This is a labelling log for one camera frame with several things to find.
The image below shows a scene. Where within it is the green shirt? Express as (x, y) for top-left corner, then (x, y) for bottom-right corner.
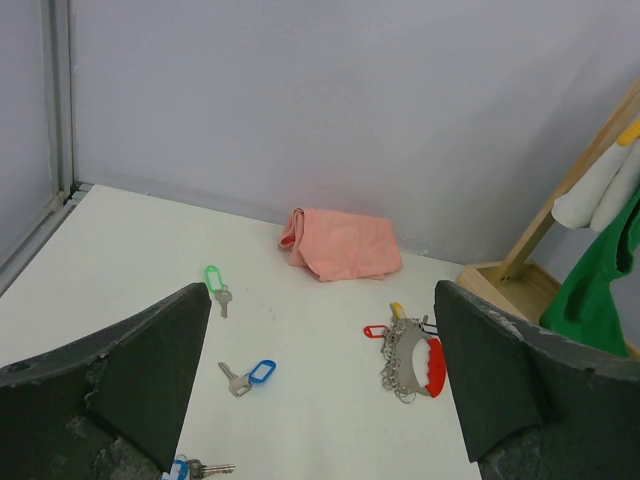
(540, 194), (639, 358)

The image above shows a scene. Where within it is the key with dark blue tag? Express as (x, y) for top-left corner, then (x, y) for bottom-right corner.
(161, 454), (236, 480)

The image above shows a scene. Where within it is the metal key organizer red handle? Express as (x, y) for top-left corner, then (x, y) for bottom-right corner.
(363, 302), (447, 404)

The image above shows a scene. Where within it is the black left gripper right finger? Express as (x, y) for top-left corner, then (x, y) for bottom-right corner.
(434, 280), (639, 479)

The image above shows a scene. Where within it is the white garment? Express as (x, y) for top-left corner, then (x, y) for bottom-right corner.
(552, 139), (639, 232)

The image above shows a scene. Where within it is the key with green tag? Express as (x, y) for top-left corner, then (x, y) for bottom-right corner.
(204, 265), (233, 319)

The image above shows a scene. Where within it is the yellow hanger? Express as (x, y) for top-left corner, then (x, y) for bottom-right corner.
(616, 118), (640, 147)

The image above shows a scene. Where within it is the aluminium corner frame post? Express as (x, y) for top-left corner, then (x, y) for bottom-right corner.
(1, 1), (90, 291)

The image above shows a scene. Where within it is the folded pink cloth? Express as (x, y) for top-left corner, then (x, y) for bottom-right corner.
(279, 208), (403, 282)

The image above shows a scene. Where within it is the wooden clothes rack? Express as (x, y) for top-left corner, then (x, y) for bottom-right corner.
(455, 74), (640, 361)

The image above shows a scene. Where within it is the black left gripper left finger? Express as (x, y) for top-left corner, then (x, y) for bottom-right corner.
(1, 283), (212, 479)

